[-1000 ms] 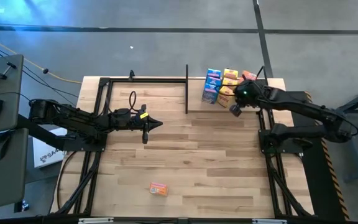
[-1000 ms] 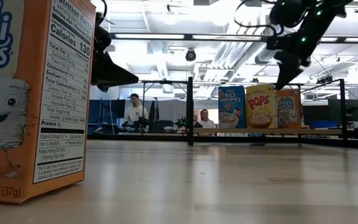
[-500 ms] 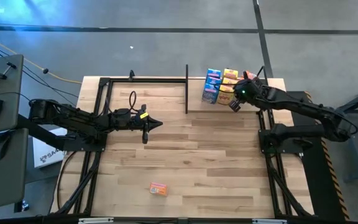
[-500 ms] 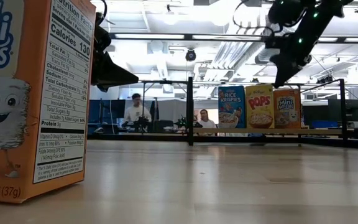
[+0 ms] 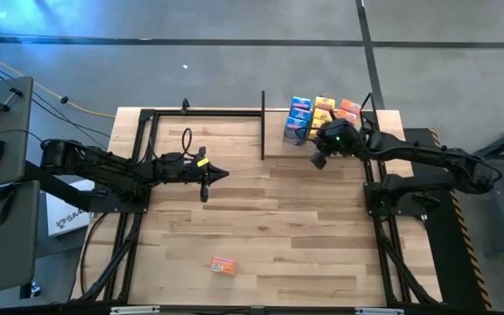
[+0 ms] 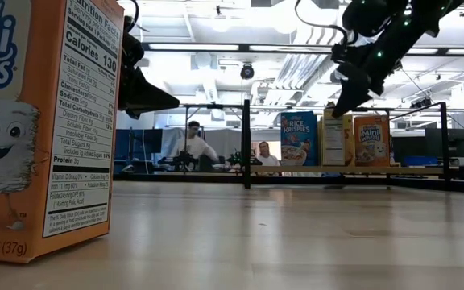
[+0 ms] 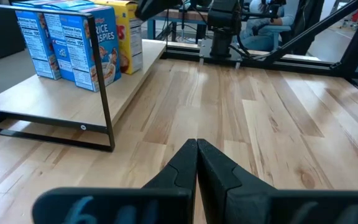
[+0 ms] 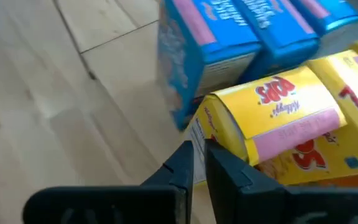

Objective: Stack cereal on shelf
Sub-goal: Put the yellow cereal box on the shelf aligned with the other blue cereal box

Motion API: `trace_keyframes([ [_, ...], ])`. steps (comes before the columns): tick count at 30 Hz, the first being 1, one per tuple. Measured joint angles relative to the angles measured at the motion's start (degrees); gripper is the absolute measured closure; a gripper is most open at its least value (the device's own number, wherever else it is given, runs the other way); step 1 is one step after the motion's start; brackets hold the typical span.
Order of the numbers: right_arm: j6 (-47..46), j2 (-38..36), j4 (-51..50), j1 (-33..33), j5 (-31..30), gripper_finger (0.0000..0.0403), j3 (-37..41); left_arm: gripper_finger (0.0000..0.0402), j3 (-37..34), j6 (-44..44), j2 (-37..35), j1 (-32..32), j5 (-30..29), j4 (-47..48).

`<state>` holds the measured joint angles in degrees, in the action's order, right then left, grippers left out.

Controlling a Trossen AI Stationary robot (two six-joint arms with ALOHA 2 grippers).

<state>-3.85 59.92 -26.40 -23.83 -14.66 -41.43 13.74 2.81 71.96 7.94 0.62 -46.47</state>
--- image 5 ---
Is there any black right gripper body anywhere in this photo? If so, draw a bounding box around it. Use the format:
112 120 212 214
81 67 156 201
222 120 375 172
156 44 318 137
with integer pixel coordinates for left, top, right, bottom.
318 119 364 155

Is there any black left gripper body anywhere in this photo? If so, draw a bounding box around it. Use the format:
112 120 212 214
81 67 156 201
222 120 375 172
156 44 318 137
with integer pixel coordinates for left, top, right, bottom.
181 146 212 204

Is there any blue Rice Krispies cereal box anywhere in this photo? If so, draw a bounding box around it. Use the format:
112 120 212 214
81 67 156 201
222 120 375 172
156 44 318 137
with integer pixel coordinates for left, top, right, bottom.
282 108 313 147
291 95 313 111

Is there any black desk beam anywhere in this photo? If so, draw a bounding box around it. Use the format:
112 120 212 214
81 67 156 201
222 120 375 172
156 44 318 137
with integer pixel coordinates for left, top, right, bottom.
23 159 104 212

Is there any white printed cardboard box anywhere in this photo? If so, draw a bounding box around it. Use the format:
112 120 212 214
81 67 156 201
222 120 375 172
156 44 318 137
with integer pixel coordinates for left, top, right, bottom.
45 178 101 238

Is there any black mat with hazard stripe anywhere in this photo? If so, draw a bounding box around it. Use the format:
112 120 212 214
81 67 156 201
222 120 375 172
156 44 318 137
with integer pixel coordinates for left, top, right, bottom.
402 126 494 312

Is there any grey metal stand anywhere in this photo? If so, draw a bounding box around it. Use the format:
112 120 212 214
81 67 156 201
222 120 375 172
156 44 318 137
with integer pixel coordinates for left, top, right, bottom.
456 114 504 257

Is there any grey desk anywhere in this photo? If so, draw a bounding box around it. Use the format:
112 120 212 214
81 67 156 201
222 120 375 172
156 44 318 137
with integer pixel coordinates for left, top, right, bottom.
0 178 42 299
0 76 35 190

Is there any black computer mouse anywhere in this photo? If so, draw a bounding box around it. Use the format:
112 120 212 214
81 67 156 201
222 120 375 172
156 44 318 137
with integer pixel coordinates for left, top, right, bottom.
0 186 18 228

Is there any small metal caster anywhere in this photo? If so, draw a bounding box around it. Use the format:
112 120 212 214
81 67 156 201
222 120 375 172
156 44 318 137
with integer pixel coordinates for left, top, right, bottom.
19 282 43 300

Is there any black metal frame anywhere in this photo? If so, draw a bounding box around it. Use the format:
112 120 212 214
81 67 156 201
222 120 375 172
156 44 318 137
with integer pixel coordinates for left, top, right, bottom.
358 92 442 306
73 98 267 304

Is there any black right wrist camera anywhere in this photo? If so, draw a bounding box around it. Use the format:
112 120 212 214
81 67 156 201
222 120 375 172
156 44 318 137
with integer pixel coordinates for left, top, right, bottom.
310 150 329 172

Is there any yellow floor cable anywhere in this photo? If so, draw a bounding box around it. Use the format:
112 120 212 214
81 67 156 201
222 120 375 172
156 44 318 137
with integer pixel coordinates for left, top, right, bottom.
0 43 116 119

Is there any black floor cable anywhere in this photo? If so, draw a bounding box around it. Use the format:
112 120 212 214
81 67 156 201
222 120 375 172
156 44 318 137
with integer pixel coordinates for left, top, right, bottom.
0 55 112 152

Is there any silver metal bracket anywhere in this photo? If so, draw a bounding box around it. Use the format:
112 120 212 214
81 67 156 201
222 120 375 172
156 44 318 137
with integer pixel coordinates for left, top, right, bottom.
109 305 162 315
354 307 405 315

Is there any black table edge rail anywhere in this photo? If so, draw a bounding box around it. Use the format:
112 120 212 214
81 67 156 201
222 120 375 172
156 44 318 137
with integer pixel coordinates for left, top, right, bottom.
54 299 494 315

